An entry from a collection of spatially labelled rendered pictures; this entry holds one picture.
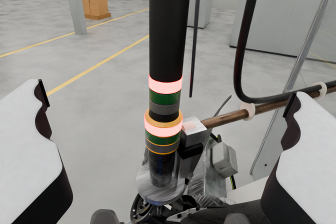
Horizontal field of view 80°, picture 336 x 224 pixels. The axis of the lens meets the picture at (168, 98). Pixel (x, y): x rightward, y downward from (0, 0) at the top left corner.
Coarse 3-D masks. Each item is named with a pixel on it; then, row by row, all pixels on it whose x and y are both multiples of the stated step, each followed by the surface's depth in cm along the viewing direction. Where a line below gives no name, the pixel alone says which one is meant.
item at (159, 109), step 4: (152, 104) 21; (156, 104) 20; (176, 104) 21; (152, 108) 21; (156, 108) 21; (160, 108) 20; (164, 108) 20; (168, 108) 20; (172, 108) 21; (176, 108) 21; (156, 112) 21; (160, 112) 21; (164, 112) 21; (168, 112) 21; (172, 112) 21
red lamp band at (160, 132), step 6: (144, 114) 23; (144, 120) 23; (150, 126) 22; (174, 126) 22; (180, 126) 23; (150, 132) 22; (156, 132) 22; (162, 132) 22; (168, 132) 22; (174, 132) 22
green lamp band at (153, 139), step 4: (144, 128) 24; (148, 132) 22; (180, 132) 24; (148, 136) 23; (152, 136) 22; (156, 136) 22; (172, 136) 22; (176, 136) 23; (152, 140) 23; (156, 140) 22; (160, 140) 22; (164, 140) 22; (168, 140) 22; (172, 140) 23; (176, 140) 23; (160, 144) 22; (164, 144) 22
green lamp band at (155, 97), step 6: (150, 90) 20; (180, 90) 21; (150, 96) 21; (156, 96) 20; (162, 96) 20; (168, 96) 20; (174, 96) 20; (156, 102) 20; (162, 102) 20; (168, 102) 20; (174, 102) 20
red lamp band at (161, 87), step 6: (150, 78) 20; (150, 84) 20; (156, 84) 19; (162, 84) 19; (168, 84) 19; (174, 84) 19; (180, 84) 20; (156, 90) 20; (162, 90) 19; (168, 90) 19; (174, 90) 20
